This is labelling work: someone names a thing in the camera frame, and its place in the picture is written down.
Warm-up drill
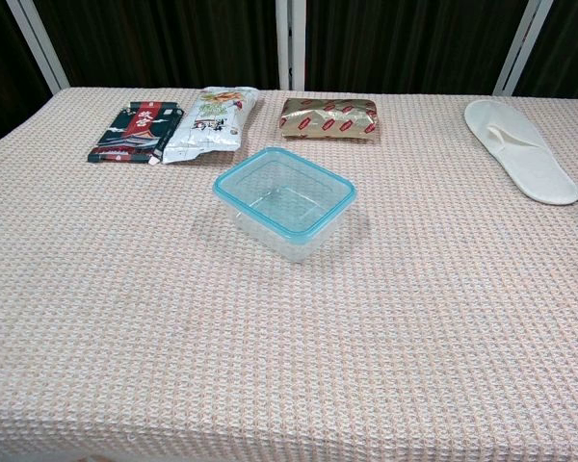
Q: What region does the gold red-print snack package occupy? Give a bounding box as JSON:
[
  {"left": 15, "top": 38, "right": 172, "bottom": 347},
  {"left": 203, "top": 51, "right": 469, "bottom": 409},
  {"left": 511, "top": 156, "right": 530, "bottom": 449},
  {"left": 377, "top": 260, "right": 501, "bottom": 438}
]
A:
[{"left": 279, "top": 97, "right": 381, "bottom": 143}]

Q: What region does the dark blue red snack packet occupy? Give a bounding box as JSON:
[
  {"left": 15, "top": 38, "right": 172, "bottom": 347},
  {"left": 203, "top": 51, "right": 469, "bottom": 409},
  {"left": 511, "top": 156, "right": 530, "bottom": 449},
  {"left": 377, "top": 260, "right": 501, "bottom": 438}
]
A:
[{"left": 87, "top": 100, "right": 185, "bottom": 166}]

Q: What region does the blue rimmed clear lunchbox lid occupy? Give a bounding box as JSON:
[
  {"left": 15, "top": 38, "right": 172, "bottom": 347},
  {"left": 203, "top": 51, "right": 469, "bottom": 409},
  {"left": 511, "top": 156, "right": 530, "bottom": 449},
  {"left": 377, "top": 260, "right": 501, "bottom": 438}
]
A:
[{"left": 213, "top": 146, "right": 357, "bottom": 242}]

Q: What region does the white snack bag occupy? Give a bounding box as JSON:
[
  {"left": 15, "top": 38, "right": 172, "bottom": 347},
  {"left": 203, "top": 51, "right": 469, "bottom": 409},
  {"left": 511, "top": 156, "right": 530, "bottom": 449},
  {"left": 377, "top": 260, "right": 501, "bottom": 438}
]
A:
[{"left": 161, "top": 86, "right": 260, "bottom": 166}]

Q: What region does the dark pleated curtain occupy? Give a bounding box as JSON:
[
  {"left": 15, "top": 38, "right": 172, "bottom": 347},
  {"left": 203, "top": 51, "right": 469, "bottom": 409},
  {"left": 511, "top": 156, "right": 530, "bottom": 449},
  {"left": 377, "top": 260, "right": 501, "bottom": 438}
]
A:
[{"left": 0, "top": 0, "right": 578, "bottom": 150}]

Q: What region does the white upright frame post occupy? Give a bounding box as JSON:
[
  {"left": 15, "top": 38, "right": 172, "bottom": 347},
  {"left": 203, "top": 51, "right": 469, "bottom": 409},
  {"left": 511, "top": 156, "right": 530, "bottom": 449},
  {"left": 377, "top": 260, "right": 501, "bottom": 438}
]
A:
[{"left": 275, "top": 0, "right": 307, "bottom": 91}]

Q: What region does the pink waffle tablecloth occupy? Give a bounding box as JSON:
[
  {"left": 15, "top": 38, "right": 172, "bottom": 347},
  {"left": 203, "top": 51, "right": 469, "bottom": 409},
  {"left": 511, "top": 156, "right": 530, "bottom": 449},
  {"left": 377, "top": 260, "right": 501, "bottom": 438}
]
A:
[{"left": 0, "top": 86, "right": 578, "bottom": 462}]

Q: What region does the white disposable slipper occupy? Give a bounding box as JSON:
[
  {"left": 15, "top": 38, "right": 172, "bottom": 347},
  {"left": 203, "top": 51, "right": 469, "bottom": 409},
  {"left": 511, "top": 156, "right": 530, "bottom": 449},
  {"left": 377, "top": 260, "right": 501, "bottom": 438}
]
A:
[{"left": 463, "top": 98, "right": 578, "bottom": 207}]

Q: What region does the white slanted frame post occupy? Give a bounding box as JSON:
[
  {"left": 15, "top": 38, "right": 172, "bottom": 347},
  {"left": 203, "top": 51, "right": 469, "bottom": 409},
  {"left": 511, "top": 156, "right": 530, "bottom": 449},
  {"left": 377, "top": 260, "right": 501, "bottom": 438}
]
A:
[
  {"left": 491, "top": 0, "right": 554, "bottom": 96},
  {"left": 4, "top": 0, "right": 71, "bottom": 95}
]

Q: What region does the clear plastic lunchbox base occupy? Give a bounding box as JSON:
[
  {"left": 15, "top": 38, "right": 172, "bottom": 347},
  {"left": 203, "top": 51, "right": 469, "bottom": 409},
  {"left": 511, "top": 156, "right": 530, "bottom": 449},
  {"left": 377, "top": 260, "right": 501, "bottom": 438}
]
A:
[{"left": 217, "top": 153, "right": 355, "bottom": 264}]

